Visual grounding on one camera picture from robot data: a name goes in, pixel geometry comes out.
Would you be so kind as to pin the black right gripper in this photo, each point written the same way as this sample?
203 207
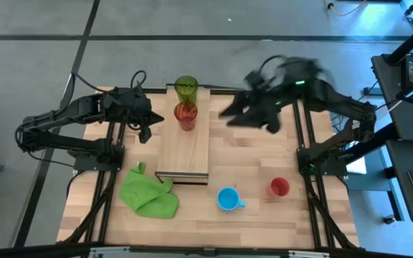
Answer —
264 104

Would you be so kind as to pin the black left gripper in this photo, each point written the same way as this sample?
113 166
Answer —
135 107

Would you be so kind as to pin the tall red translucent cup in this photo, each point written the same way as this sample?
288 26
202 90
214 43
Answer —
185 116

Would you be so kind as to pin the tall green translucent cup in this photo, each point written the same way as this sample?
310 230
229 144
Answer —
186 89

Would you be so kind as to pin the small red plastic cup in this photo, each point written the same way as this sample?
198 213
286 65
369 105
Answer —
280 187

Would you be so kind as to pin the blue plastic mug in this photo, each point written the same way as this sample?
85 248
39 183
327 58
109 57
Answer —
228 199

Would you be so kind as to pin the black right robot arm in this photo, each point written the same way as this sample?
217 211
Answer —
342 102

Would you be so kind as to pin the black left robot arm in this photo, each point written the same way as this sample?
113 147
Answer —
66 143

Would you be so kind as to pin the wooden shelf board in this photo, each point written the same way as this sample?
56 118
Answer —
185 150

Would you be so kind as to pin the green cloth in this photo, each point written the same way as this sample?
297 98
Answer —
145 197

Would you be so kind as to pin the white box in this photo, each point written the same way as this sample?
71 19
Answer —
358 166

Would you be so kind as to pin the black stand foot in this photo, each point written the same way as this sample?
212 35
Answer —
369 91

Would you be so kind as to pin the black crossbar with silver brackets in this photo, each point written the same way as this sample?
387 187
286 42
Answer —
206 252

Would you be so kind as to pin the grey desk top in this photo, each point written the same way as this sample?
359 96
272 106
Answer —
400 157
407 122

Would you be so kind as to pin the black caster wheel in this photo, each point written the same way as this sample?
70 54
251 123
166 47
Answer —
389 219

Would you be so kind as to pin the black diagonal pole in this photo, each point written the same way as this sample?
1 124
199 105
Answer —
411 43

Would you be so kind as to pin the black aluminium table frame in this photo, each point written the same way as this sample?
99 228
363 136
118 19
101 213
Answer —
224 92

